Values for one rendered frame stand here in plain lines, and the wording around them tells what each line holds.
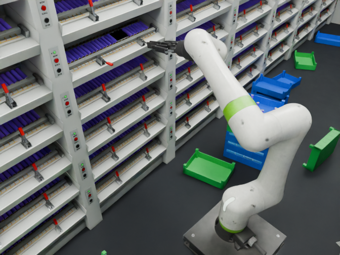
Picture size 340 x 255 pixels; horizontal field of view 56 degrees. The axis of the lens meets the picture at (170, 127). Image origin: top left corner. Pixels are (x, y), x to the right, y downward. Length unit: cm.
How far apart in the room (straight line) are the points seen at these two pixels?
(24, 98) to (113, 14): 52
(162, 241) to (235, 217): 66
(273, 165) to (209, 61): 47
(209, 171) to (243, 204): 95
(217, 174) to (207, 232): 78
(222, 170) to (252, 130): 126
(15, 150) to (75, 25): 56
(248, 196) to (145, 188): 95
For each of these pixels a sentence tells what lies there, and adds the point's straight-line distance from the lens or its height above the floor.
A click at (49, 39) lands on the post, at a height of 115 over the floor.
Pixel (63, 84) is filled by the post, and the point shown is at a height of 96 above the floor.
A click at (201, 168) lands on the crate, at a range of 228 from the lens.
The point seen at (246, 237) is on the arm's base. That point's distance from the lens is 149.
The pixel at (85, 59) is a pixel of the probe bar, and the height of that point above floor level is 99.
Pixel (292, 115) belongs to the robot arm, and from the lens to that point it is 114.
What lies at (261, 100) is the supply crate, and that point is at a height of 43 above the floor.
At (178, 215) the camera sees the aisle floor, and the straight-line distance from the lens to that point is 202.
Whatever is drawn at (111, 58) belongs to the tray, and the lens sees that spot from 155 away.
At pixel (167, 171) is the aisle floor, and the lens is 226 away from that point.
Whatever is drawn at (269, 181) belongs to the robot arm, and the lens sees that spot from 137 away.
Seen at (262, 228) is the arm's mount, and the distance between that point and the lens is 160.
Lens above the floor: 163
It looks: 38 degrees down
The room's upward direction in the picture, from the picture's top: straight up
